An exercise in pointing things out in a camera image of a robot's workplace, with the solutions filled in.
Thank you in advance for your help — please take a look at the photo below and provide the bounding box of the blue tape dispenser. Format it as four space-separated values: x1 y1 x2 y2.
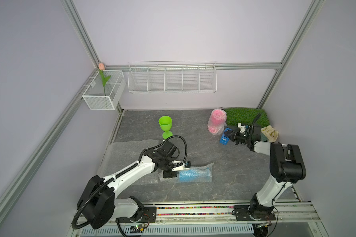
220 128 232 145

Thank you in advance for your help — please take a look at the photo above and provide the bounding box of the bubble wrap sheet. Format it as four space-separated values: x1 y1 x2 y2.
179 163 213 183
97 139 159 177
207 109 227 135

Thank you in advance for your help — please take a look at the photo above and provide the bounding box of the pink plastic wine glass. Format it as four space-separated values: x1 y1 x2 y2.
209 110 226 132

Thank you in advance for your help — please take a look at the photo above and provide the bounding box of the blue plastic wine glass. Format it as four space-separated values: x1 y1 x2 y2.
179 169 208 183

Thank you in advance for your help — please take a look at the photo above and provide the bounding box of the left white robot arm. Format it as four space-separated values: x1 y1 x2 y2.
71 138 191 230

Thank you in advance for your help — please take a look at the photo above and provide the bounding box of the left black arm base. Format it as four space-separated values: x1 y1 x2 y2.
119 206 157 224

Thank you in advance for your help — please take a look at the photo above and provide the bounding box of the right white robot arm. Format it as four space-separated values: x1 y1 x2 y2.
223 114 307 213

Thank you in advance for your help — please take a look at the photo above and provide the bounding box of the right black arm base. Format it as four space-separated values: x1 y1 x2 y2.
231 205 276 221

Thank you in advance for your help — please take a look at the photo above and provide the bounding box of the green plastic wine glass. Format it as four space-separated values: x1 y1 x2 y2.
158 116 173 139

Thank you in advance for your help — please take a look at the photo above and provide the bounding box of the green artificial grass mat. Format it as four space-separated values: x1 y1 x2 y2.
224 108 271 127

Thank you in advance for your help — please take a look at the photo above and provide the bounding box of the green dustpan brush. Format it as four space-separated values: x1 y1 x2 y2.
261 133 268 142

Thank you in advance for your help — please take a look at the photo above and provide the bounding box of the beige cloth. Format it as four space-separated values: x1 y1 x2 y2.
261 125 279 142

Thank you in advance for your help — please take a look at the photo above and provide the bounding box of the artificial pink tulip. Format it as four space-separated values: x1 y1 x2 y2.
98 62 112 96

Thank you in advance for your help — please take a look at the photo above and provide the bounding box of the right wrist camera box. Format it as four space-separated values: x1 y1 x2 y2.
237 123 249 133

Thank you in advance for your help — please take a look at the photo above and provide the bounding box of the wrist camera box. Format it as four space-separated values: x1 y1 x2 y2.
237 123 249 133
171 161 191 172

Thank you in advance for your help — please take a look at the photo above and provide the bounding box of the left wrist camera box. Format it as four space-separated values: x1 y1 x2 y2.
171 161 191 172

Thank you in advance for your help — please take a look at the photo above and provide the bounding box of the white wire wall shelf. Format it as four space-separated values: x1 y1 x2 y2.
128 61 218 93

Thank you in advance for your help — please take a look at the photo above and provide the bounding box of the white mesh wall basket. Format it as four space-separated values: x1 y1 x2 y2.
82 70 126 111

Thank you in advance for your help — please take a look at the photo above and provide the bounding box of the white slotted cable duct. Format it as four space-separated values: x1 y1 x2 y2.
78 223 254 237

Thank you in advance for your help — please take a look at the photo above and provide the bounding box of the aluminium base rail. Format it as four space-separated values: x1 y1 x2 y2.
67 199 328 237

